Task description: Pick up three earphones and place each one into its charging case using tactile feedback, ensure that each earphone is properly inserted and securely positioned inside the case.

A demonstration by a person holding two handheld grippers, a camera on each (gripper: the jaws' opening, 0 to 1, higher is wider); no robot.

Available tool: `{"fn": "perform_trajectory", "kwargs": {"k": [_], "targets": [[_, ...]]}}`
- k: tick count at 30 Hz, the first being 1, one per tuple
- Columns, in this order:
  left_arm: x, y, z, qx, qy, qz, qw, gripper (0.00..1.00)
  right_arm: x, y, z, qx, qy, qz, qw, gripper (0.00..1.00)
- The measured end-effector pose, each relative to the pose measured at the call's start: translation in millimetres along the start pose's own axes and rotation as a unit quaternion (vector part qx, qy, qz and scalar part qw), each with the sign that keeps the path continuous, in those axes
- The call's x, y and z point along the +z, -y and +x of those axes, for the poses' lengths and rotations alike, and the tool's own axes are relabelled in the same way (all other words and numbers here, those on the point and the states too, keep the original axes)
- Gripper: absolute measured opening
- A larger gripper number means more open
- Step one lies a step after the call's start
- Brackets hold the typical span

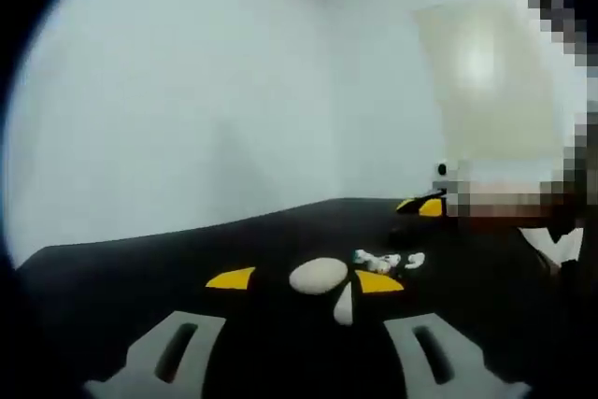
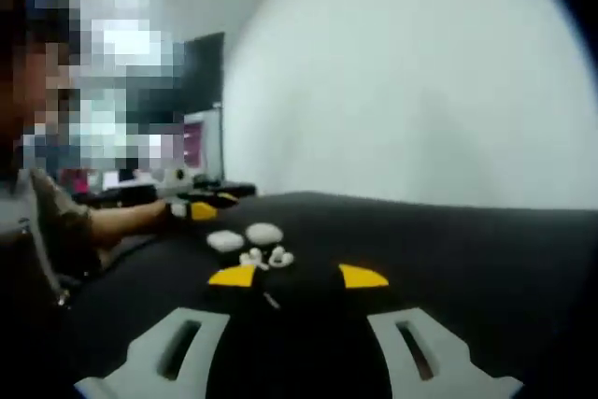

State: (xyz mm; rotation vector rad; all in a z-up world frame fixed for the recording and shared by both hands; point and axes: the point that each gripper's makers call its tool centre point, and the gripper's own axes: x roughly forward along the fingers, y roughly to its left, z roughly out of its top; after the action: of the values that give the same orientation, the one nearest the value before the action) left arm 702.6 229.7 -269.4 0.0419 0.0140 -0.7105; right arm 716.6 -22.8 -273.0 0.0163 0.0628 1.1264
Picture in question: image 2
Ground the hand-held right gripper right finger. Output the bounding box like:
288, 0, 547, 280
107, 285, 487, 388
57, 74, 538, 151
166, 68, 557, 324
326, 262, 525, 399

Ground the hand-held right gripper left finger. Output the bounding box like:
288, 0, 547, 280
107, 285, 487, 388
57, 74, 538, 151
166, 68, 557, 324
73, 264, 305, 399

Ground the white rectangular earphone charging case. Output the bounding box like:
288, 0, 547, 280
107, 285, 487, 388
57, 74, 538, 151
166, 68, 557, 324
207, 229, 245, 251

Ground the white oval earphone charging case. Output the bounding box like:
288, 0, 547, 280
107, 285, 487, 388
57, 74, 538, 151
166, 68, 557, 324
246, 222, 284, 246

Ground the black monitor stand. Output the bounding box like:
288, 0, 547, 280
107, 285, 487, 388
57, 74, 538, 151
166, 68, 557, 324
192, 177, 258, 198

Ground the lit purple monitor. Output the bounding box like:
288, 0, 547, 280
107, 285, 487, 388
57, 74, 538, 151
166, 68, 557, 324
184, 110, 221, 180

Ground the person's dark clothing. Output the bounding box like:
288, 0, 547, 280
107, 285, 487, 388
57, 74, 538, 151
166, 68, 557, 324
32, 169, 102, 274

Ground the black monitor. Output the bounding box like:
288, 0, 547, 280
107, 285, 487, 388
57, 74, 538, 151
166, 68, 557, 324
183, 32, 226, 115

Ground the grey strap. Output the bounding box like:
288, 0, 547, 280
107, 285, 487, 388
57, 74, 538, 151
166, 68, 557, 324
16, 167, 74, 311

